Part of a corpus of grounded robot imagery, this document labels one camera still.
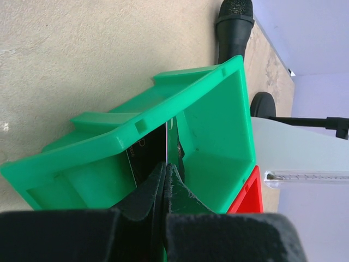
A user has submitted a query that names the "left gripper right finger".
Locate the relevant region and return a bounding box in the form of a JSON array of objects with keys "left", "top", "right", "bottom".
[{"left": 164, "top": 164, "right": 307, "bottom": 261}]

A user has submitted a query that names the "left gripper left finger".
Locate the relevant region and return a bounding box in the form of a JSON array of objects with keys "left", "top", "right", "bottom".
[{"left": 1, "top": 163, "right": 166, "bottom": 261}]

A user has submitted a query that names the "black VIP credit card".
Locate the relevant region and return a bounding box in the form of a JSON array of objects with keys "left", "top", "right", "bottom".
[{"left": 165, "top": 118, "right": 176, "bottom": 164}]

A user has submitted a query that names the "black card in green bin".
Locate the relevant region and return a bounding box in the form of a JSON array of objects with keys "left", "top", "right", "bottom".
[{"left": 127, "top": 124, "right": 166, "bottom": 187}]

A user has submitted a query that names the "red bin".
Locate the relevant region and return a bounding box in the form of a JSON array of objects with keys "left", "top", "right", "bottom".
[{"left": 227, "top": 165, "right": 263, "bottom": 213}]

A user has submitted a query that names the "green bin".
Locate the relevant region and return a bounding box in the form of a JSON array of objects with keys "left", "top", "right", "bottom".
[{"left": 1, "top": 56, "right": 256, "bottom": 213}]

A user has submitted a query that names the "clear metronome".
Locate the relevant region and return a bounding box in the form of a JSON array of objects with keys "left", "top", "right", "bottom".
[{"left": 251, "top": 117, "right": 348, "bottom": 188}]

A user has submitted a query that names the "black microphone stand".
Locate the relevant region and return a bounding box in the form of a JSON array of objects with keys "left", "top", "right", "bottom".
[{"left": 250, "top": 92, "right": 348, "bottom": 140}]

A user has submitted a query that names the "black microphone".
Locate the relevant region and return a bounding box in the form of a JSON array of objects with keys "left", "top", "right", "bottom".
[{"left": 215, "top": 0, "right": 255, "bottom": 64}]

